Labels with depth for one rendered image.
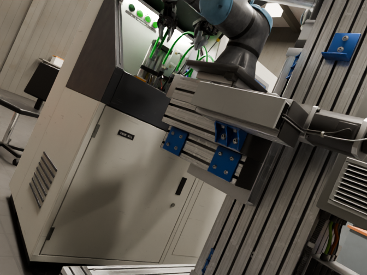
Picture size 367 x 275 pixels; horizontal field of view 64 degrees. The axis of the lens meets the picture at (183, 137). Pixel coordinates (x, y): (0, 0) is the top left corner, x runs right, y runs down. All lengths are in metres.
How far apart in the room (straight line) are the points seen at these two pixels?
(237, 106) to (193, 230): 1.20
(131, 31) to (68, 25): 8.99
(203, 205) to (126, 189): 0.53
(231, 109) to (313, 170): 0.33
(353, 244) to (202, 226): 2.00
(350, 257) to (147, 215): 2.41
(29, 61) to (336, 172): 10.11
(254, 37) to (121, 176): 0.83
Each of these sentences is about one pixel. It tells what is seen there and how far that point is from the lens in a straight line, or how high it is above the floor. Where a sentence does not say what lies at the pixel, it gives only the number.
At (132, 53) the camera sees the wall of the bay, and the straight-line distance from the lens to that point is 1.91.
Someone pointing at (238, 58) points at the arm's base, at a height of 1.09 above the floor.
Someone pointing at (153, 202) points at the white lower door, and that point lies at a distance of 1.55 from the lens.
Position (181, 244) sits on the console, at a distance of 1.80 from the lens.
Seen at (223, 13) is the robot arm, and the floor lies 1.16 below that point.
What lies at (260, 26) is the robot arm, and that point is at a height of 1.21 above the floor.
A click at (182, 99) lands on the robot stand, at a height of 0.91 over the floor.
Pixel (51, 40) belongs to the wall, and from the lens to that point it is 10.68.
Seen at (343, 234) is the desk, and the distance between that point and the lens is 8.20.
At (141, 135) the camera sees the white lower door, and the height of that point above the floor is 0.72.
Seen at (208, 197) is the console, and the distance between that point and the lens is 1.77.
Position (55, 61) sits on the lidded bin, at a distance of 10.21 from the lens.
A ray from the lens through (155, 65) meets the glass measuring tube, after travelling 1.95.
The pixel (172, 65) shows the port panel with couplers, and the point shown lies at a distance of 2.02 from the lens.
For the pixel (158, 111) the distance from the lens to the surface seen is 1.39.
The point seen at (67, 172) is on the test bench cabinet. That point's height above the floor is 0.47.
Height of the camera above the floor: 0.78
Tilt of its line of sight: level
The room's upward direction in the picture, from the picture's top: 24 degrees clockwise
